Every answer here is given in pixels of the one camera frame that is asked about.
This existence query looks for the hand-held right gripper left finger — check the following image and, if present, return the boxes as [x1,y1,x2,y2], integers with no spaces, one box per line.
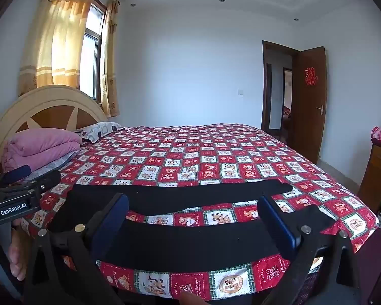
[24,193,129,305]

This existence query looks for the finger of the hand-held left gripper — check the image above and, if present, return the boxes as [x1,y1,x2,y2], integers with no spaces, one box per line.
[21,169,62,197]
[0,164,31,185]

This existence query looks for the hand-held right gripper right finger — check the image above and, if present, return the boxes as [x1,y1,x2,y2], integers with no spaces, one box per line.
[257,194,369,305]

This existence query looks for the black pants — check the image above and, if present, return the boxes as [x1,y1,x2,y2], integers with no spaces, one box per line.
[49,179,335,265]

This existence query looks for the person's left hand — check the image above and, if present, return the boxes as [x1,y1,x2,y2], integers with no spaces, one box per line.
[9,219,30,282]

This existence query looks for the person's right hand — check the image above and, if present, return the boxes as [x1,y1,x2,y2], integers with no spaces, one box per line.
[179,292,208,305]

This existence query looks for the grey folded blanket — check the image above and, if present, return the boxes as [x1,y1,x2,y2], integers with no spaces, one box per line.
[22,149,81,182]

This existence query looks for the pink folded blanket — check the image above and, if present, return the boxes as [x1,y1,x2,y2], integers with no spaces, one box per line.
[3,129,83,174]

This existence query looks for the grey patterned pillow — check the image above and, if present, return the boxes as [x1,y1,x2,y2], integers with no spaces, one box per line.
[75,121,125,143]

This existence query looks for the cream wooden headboard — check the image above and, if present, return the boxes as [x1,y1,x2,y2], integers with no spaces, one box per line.
[0,85,109,181]

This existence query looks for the red printed bed quilt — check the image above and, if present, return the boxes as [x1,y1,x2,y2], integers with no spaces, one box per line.
[21,124,380,302]

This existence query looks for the brown wooden door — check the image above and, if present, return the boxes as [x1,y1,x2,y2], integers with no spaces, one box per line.
[292,47,327,166]

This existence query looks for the brown wooden cabinet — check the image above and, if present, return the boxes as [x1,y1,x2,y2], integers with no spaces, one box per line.
[357,142,381,208]

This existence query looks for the narrow yellow curtain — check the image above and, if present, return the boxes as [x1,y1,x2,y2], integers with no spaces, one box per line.
[101,0,121,118]

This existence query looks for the window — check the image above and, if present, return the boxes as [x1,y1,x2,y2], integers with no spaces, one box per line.
[79,0,107,104]

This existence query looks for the wide yellow curtain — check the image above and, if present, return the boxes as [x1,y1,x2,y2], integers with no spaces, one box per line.
[18,0,98,98]

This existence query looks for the red paper door decoration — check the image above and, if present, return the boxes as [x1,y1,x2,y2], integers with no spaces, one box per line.
[304,66,317,86]

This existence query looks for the brown door frame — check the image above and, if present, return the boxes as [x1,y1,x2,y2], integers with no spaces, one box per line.
[261,40,303,134]

